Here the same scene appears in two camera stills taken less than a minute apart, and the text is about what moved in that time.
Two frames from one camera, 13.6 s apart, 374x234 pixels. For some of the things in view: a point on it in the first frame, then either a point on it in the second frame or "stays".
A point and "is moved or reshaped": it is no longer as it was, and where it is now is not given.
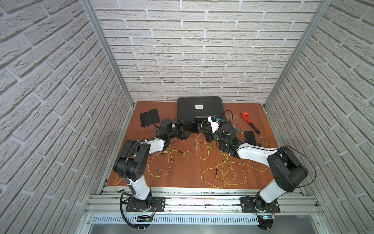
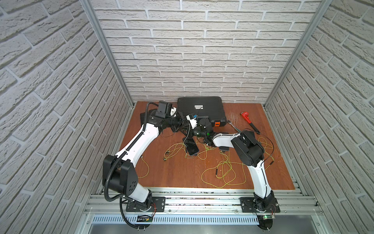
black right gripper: [208, 130] stays
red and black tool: [245, 115] stays
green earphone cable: [198, 152] is moved or reshaped
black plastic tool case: [198, 109] stays
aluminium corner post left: [89, 9] stays
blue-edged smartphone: [192, 127] is moved or reshaped
